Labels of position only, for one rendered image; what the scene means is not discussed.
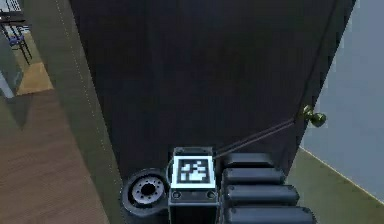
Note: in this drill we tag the brass door knob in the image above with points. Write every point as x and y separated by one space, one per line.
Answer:
313 116

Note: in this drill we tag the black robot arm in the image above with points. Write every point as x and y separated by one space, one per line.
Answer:
240 193

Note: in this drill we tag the black room door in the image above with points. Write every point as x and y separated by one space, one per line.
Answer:
200 76

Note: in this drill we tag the black metal chair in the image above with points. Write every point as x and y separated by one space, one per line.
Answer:
16 36

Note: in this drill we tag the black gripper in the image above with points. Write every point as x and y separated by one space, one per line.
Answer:
145 193

